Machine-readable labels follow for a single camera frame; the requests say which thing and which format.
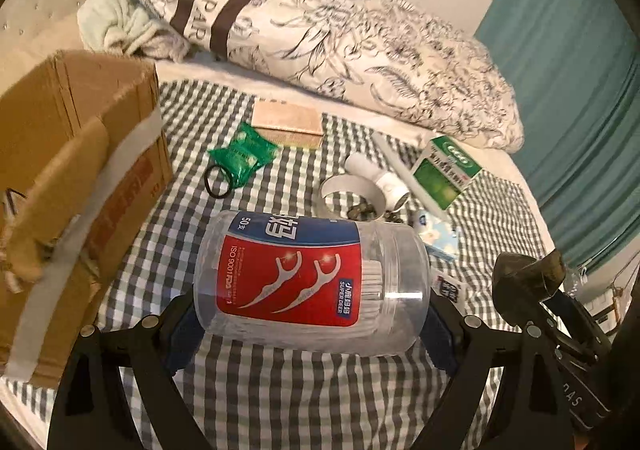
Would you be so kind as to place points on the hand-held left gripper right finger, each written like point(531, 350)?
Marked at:
point(445, 340)

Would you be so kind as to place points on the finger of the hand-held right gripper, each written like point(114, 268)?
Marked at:
point(565, 320)

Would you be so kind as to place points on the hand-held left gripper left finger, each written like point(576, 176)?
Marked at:
point(182, 335)

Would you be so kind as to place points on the dark brown hair clip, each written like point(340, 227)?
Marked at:
point(525, 275)

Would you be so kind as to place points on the clear floss pick jar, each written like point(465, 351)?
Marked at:
point(300, 280)

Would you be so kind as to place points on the white plastic bottle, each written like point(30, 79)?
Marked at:
point(385, 182)

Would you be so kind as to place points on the brown cardboard box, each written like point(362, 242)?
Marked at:
point(60, 130)

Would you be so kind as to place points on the white storage rack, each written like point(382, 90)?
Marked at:
point(607, 305)

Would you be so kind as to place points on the small black and white sachet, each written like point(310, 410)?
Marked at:
point(450, 287)

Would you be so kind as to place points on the blue and white sachet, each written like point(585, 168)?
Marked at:
point(440, 235)

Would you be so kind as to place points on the grey checked cloth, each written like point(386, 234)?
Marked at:
point(300, 400)

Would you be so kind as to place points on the green and white medicine box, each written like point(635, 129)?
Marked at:
point(440, 180)

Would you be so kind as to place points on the long white tube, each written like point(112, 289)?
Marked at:
point(395, 155)

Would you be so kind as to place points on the green foil packet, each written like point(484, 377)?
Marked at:
point(245, 152)

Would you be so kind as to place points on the beige flat carton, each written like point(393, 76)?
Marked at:
point(285, 120)

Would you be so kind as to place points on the teal curtain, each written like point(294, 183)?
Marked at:
point(560, 55)

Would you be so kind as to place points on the floral patterned pillow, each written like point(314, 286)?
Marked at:
point(375, 40)

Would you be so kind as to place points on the light green towel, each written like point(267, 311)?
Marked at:
point(105, 15)

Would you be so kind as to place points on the beige tufted headboard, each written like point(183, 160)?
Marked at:
point(40, 10)

